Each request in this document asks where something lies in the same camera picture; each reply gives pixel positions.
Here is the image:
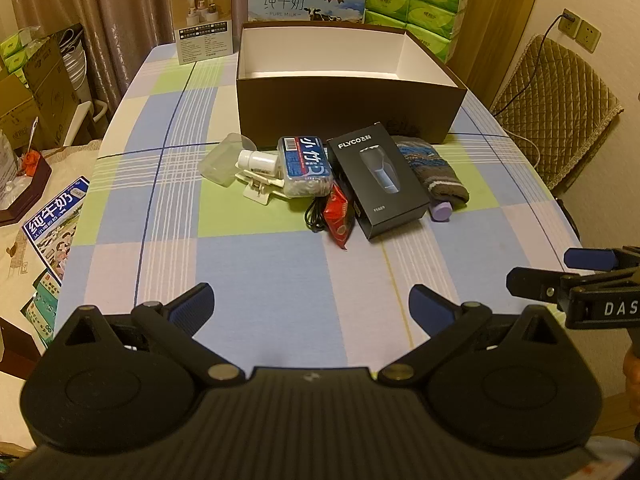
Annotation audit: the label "blue label swab box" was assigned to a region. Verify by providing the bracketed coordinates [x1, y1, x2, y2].
[276, 135, 336, 200]

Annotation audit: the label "striped knitted sock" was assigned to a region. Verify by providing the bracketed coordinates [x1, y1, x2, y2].
[391, 135, 471, 208]

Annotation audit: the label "wall socket with charger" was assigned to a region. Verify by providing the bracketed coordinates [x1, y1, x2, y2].
[560, 8, 582, 36]

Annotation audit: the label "person's right hand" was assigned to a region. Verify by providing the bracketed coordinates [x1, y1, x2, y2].
[623, 349, 640, 392]

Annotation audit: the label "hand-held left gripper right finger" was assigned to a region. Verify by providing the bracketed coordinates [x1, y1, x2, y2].
[377, 284, 577, 389]

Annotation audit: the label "clear plastic cover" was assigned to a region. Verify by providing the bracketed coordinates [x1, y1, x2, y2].
[201, 132, 258, 188]

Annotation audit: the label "green printed leaflet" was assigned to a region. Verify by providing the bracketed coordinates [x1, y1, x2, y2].
[20, 270, 63, 346]

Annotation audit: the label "small white bottle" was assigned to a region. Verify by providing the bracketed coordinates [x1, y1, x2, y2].
[236, 149, 280, 178]

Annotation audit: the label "black shaver box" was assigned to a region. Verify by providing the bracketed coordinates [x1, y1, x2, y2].
[327, 121, 432, 242]

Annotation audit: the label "empty wall socket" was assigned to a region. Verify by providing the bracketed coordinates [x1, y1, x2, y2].
[575, 21, 601, 53]

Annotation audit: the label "white plastic bag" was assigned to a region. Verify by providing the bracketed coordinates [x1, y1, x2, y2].
[0, 130, 21, 206]

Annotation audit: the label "brown curtain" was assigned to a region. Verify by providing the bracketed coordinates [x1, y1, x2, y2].
[2, 0, 373, 121]

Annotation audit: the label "cream embroidered cloth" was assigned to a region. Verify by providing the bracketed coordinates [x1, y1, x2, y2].
[0, 140, 108, 451]

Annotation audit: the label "white ribbed bin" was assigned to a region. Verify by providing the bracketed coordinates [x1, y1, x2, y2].
[59, 30, 92, 103]

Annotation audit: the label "dark red wooden tray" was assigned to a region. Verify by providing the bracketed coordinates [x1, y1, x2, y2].
[0, 147, 53, 226]

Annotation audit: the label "quilted chair cover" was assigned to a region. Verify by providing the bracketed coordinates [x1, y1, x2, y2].
[490, 34, 625, 193]

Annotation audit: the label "white plastic case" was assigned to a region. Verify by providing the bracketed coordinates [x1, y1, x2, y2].
[235, 169, 288, 206]

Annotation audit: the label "stack of green tissue packs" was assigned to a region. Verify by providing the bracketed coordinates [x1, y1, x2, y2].
[364, 0, 472, 63]

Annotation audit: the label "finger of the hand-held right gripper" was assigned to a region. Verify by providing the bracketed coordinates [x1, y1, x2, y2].
[506, 266, 596, 307]
[563, 245, 640, 273]

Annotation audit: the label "black charger cable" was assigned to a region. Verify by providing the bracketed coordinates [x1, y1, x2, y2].
[530, 14, 568, 86]

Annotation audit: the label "green tissue packs in carton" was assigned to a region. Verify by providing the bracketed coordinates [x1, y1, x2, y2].
[0, 30, 43, 73]

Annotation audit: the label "wooden door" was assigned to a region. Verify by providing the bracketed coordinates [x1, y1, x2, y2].
[425, 0, 556, 106]

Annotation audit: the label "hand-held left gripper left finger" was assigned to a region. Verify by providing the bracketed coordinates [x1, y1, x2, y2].
[50, 282, 248, 389]

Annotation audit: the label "red snack packet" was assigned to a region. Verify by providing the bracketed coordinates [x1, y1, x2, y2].
[322, 182, 357, 251]

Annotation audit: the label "flattened blue milk carton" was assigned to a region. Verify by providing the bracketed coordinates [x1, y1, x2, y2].
[21, 176, 91, 281]

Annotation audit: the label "white cable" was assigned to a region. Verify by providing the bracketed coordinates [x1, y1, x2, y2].
[500, 125, 541, 168]

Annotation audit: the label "white rail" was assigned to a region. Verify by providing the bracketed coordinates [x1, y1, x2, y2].
[75, 101, 108, 141]

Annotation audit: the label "beige product box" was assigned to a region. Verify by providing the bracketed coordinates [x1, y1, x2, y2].
[169, 0, 233, 66]

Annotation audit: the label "brown cardboard box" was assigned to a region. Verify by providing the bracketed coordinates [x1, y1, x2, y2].
[235, 22, 468, 144]

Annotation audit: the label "large open cardboard carton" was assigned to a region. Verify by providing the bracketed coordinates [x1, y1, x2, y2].
[0, 22, 93, 151]

